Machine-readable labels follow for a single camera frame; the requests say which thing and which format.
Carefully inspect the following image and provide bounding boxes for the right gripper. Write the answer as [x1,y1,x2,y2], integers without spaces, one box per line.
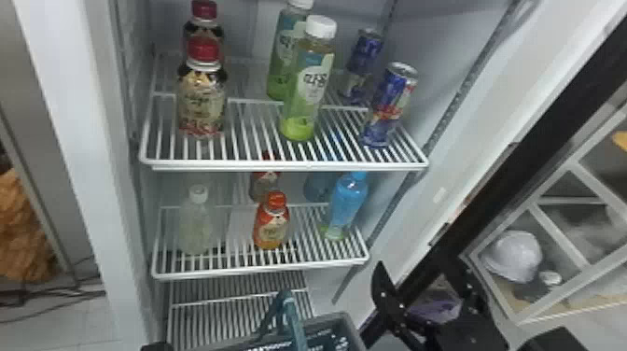
[370,261,511,351]

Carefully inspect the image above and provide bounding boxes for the white helmet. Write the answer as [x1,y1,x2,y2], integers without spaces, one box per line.
[481,230,544,285]

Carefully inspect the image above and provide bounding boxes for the blue basket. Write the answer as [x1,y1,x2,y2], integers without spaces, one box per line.
[195,288,369,351]

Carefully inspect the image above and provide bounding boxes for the blue bottle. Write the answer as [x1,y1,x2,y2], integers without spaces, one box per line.
[320,171,369,241]

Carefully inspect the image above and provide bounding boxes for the orange bottle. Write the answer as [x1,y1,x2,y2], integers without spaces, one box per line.
[247,152,282,204]
[252,190,291,251]

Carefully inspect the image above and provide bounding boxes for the fridge door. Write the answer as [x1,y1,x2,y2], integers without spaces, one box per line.
[359,19,627,351]

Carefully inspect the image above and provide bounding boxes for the blue can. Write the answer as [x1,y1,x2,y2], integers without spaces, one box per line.
[338,28,385,103]
[359,61,419,148]

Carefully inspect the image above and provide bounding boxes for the clear bottle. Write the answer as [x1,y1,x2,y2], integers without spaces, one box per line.
[176,184,215,256]

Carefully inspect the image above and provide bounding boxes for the green bottle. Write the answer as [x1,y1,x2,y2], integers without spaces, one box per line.
[279,14,339,142]
[265,0,314,102]

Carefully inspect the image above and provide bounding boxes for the red cap dark bottle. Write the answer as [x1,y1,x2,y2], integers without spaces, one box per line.
[175,35,229,141]
[182,0,227,56]

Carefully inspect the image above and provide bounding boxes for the white fridge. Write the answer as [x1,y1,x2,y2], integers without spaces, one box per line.
[11,0,627,351]

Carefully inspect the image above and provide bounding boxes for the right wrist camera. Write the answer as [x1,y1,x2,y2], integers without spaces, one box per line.
[518,326,590,351]

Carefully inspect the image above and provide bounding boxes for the white wire rack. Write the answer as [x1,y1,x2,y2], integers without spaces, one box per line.
[462,109,627,326]

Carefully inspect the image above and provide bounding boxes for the black cable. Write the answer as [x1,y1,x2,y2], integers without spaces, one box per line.
[0,276,106,325]

